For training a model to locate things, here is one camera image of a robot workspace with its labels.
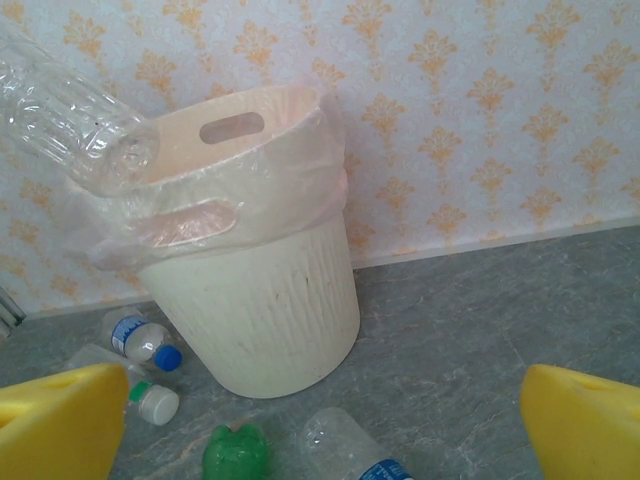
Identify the clear bottle white cap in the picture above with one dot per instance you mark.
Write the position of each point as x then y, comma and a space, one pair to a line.
160, 402

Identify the aluminium frame post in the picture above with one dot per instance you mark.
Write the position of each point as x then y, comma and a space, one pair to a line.
10, 315

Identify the pink plastic bin liner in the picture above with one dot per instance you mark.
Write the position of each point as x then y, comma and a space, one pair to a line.
327, 150

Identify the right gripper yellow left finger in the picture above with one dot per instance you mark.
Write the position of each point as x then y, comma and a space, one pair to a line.
55, 430

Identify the blue-capped blue-label clear bottle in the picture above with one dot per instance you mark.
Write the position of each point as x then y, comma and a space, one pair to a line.
135, 335

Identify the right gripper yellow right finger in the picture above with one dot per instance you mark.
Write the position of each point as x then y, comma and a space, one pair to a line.
585, 435

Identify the cream plastic bin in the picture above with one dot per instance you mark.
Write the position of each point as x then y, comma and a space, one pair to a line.
260, 320

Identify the clear bottle blue label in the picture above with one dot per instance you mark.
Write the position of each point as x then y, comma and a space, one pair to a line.
340, 445

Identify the green plastic bottle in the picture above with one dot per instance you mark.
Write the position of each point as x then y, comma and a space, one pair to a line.
235, 455

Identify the large clear plastic bottle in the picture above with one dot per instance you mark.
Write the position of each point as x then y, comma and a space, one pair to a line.
60, 115

